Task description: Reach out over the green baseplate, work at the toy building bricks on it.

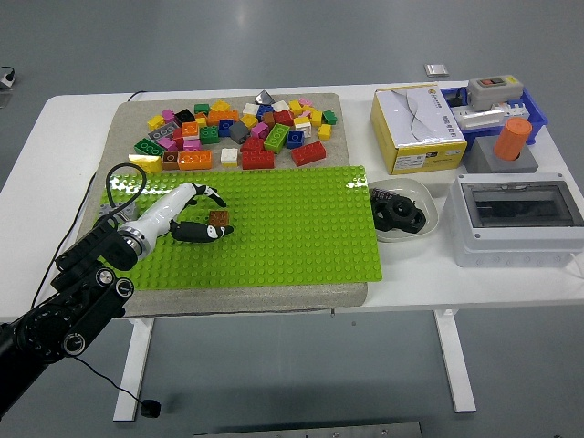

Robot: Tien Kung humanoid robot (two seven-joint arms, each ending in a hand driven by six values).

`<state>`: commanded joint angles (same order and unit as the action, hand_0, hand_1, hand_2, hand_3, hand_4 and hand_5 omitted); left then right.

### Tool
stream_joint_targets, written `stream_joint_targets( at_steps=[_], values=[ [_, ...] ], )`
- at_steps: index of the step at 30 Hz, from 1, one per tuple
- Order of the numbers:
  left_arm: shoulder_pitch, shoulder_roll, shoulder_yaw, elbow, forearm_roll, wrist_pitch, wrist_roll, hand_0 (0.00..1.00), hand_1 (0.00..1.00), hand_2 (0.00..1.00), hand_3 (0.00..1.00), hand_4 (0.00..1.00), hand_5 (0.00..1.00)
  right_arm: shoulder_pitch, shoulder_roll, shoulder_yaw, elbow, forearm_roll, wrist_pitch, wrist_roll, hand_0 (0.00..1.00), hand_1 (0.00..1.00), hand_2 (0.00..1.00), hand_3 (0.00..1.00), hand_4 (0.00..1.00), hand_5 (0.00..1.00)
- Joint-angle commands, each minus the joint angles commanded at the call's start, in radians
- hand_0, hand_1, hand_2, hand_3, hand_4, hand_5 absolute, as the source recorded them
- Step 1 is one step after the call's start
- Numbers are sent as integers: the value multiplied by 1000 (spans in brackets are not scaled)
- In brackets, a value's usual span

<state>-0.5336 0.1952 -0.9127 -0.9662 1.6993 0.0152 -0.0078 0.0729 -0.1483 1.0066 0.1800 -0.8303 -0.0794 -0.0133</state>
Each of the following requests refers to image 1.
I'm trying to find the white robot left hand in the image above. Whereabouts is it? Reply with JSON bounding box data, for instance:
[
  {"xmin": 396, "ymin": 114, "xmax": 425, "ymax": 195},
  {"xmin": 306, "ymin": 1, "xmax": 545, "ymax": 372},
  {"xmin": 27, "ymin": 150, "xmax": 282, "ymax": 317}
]
[{"xmin": 127, "ymin": 182, "xmax": 235, "ymax": 245}]

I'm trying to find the grey long toy brick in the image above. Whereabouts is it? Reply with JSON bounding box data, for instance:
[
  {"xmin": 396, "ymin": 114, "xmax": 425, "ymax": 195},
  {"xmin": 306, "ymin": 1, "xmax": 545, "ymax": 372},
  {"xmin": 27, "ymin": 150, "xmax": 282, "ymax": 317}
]
[
  {"xmin": 98, "ymin": 203, "xmax": 138, "ymax": 224},
  {"xmin": 147, "ymin": 121, "xmax": 180, "ymax": 143}
]

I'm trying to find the yellow curved toy brick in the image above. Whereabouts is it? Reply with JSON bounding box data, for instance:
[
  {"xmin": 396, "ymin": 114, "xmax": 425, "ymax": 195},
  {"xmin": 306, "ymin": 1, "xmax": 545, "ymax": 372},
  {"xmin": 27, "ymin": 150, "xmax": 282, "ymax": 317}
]
[{"xmin": 128, "ymin": 153, "xmax": 163, "ymax": 174}]

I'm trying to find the orange long toy brick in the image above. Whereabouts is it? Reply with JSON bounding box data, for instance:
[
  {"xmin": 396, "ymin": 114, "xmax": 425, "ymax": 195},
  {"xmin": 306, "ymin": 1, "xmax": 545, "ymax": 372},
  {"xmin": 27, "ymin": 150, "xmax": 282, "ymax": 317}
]
[
  {"xmin": 205, "ymin": 109, "xmax": 240, "ymax": 127},
  {"xmin": 177, "ymin": 150, "xmax": 214, "ymax": 172}
]

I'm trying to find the dark green long toy brick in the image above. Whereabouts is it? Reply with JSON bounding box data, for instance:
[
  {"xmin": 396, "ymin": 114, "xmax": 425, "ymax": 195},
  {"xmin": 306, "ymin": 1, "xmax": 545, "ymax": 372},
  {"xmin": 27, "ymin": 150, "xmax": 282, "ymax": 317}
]
[{"xmin": 133, "ymin": 137, "xmax": 167, "ymax": 157}]

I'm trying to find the red long toy brick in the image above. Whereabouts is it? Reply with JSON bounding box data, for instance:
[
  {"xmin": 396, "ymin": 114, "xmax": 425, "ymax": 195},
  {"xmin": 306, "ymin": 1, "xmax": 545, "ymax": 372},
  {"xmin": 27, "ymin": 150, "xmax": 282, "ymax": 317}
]
[
  {"xmin": 240, "ymin": 150, "xmax": 276, "ymax": 171},
  {"xmin": 290, "ymin": 141, "xmax": 328, "ymax": 167}
]

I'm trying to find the grey square toy brick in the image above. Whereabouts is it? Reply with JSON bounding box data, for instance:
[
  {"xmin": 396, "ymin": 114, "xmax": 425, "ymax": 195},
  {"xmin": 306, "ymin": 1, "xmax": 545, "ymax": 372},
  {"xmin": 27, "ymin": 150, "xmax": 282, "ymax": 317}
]
[{"xmin": 228, "ymin": 120, "xmax": 251, "ymax": 145}]

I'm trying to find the green studded baseplate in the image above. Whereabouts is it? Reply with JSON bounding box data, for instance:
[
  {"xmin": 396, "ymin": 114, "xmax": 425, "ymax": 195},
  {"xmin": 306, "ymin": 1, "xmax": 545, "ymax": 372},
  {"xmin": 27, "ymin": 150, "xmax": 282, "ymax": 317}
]
[{"xmin": 93, "ymin": 164, "xmax": 383, "ymax": 292}]

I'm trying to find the grey-brown mat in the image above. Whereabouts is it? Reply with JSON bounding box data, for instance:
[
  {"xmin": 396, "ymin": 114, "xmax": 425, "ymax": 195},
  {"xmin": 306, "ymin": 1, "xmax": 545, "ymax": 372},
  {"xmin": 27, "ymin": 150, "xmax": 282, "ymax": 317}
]
[{"xmin": 76, "ymin": 92, "xmax": 369, "ymax": 319}]

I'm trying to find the white table leg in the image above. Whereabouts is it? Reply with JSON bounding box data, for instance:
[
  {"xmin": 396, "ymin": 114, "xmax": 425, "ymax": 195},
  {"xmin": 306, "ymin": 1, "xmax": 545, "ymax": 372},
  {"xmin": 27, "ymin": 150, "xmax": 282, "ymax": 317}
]
[
  {"xmin": 433, "ymin": 309, "xmax": 477, "ymax": 414},
  {"xmin": 112, "ymin": 317, "xmax": 155, "ymax": 423}
]

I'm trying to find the black hex nut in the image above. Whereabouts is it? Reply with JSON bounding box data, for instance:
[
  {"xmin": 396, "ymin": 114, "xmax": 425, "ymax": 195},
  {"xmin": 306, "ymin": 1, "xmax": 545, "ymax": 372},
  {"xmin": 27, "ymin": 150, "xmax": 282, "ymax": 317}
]
[
  {"xmin": 385, "ymin": 196, "xmax": 422, "ymax": 224},
  {"xmin": 369, "ymin": 202, "xmax": 397, "ymax": 232},
  {"xmin": 395, "ymin": 210, "xmax": 428, "ymax": 236}
]

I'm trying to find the white bowl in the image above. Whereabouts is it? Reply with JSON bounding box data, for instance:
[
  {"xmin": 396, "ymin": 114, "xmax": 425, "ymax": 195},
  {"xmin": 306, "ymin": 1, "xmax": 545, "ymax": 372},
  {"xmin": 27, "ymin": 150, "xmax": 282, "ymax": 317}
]
[{"xmin": 366, "ymin": 177, "xmax": 440, "ymax": 244}]

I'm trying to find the yellow and white cardboard box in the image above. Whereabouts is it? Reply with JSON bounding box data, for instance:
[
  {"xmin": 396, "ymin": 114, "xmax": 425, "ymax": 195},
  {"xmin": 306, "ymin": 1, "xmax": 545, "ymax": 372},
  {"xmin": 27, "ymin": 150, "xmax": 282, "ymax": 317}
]
[{"xmin": 370, "ymin": 82, "xmax": 469, "ymax": 176}]

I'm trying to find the black small component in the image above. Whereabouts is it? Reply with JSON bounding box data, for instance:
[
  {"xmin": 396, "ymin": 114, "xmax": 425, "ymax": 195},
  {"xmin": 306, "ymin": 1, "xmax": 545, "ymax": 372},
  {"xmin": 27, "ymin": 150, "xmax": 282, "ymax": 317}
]
[{"xmin": 443, "ymin": 89, "xmax": 469, "ymax": 110}]

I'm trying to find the grey block holder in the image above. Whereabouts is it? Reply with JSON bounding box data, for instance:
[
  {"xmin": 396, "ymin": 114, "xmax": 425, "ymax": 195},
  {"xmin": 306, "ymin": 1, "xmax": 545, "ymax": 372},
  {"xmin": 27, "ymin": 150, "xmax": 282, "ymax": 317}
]
[{"xmin": 464, "ymin": 136, "xmax": 540, "ymax": 174}]

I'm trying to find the white circuit breaker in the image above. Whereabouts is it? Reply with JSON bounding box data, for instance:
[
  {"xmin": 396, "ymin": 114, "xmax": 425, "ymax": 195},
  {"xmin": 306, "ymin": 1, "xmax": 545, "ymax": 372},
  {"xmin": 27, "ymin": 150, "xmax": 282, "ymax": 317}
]
[{"xmin": 449, "ymin": 100, "xmax": 526, "ymax": 133}]

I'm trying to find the white distribution box clear lid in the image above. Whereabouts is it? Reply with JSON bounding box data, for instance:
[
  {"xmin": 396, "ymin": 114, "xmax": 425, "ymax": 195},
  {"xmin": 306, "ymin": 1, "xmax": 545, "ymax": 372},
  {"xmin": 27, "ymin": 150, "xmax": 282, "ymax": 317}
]
[{"xmin": 444, "ymin": 172, "xmax": 584, "ymax": 269}]

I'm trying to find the orange cylinder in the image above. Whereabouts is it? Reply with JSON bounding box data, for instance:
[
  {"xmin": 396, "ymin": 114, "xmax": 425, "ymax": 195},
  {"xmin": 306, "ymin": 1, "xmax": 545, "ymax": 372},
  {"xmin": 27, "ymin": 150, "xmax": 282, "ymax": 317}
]
[{"xmin": 493, "ymin": 117, "xmax": 534, "ymax": 162}]

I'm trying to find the blue plastic bin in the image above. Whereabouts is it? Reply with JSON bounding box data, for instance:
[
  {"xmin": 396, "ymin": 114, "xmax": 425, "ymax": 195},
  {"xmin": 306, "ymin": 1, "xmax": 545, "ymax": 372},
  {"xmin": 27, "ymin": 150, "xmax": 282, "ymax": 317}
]
[{"xmin": 440, "ymin": 85, "xmax": 549, "ymax": 146}]

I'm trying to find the black cord with plug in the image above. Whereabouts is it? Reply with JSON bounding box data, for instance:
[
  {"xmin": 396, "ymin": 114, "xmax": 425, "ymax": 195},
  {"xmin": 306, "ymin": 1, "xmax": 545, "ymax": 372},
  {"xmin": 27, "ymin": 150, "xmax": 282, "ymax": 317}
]
[{"xmin": 30, "ymin": 89, "xmax": 162, "ymax": 417}]

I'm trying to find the grey push-button switch box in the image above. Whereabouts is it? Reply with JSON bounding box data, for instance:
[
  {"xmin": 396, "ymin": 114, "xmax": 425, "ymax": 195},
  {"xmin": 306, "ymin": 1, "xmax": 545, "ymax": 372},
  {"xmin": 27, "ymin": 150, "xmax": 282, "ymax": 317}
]
[{"xmin": 465, "ymin": 75, "xmax": 524, "ymax": 112}]

